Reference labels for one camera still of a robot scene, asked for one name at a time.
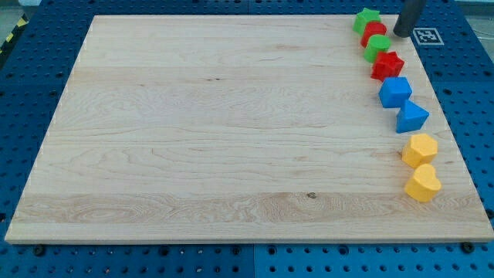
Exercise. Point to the green star block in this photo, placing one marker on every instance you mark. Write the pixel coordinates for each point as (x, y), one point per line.
(363, 17)

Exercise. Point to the red star block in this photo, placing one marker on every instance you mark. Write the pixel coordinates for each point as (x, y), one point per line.
(386, 65)

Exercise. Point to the light wooden board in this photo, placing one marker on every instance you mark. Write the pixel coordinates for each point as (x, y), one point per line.
(239, 129)

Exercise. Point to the blue cube block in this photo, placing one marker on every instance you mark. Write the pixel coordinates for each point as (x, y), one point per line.
(394, 91)

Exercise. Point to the green cylinder block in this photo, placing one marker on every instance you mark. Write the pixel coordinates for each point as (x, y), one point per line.
(376, 44)

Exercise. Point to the blue triangle block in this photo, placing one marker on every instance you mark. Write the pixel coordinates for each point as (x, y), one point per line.
(411, 117)

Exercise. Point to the red cylinder block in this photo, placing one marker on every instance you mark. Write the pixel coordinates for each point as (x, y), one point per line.
(372, 28)

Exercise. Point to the yellow hexagon block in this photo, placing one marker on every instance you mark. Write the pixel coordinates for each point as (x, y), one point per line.
(420, 149)

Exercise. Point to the yellow heart block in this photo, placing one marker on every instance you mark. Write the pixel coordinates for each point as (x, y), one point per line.
(424, 184)

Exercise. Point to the white fiducial marker tag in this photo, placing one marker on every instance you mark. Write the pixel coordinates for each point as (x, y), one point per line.
(427, 37)

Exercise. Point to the black and yellow hazard tape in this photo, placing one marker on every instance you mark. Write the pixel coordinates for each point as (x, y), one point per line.
(15, 34)

